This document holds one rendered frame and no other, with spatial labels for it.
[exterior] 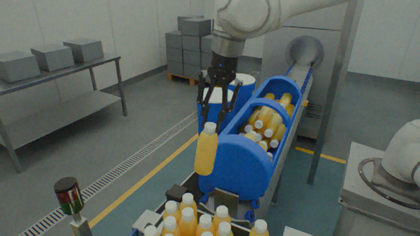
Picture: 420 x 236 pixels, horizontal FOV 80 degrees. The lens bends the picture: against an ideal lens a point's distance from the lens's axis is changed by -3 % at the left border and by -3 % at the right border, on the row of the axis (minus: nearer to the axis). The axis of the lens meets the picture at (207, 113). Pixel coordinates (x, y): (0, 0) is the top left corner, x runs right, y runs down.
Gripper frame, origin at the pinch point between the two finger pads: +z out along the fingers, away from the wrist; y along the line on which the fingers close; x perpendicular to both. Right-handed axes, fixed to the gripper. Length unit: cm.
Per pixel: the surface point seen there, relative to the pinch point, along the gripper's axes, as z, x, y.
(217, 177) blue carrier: 33.9, -18.4, -3.5
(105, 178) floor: 148, -107, 117
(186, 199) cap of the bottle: 33.1, 0.7, 3.0
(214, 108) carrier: 34, -92, 19
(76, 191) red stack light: 24.3, 23.0, 30.6
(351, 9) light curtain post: -47, -143, -53
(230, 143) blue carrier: 14.7, -15.8, -5.8
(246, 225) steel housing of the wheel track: 42.5, -7.5, -20.3
